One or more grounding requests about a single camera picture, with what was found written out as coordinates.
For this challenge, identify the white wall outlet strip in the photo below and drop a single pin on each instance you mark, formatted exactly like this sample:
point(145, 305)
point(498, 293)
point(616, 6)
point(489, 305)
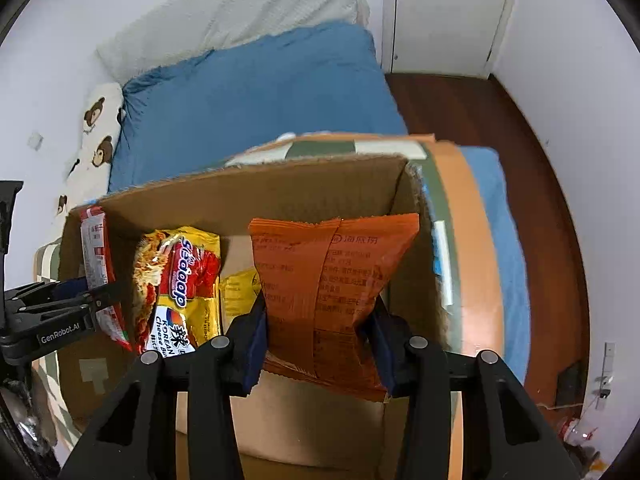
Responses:
point(608, 360)

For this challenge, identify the orange snack packet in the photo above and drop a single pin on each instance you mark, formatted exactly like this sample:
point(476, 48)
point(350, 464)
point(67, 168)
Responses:
point(320, 280)

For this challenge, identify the red white snack packet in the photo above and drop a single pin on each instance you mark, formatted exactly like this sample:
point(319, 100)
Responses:
point(95, 250)

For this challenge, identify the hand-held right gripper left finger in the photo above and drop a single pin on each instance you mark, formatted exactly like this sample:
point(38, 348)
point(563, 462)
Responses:
point(257, 342)

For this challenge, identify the white padded headboard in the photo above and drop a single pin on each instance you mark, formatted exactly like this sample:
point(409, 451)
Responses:
point(225, 10)

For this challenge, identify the blue quilt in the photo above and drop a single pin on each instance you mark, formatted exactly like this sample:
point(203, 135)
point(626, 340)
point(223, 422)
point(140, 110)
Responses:
point(260, 100)

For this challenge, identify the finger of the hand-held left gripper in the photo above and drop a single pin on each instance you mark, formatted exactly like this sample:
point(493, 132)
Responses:
point(55, 334)
point(70, 288)

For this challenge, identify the bear print pillow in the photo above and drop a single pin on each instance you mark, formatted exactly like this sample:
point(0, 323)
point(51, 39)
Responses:
point(100, 130)

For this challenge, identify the yellow red noodle packet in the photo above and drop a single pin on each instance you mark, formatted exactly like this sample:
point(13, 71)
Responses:
point(185, 285)

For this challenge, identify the white door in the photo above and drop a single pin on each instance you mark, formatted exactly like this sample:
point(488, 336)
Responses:
point(450, 10)

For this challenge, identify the yellow snack packet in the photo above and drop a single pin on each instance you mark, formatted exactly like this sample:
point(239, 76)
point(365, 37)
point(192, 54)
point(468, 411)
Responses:
point(237, 292)

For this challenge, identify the clear plastic bottle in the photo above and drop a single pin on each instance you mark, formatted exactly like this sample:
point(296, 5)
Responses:
point(577, 431)

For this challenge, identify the green white checkered mat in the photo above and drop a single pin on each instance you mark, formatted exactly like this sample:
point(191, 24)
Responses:
point(320, 147)

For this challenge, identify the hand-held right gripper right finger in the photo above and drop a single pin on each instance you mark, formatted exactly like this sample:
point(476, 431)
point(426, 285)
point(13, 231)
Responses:
point(382, 355)

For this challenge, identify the brown cardboard box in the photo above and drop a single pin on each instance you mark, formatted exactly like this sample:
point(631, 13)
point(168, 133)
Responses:
point(250, 195)

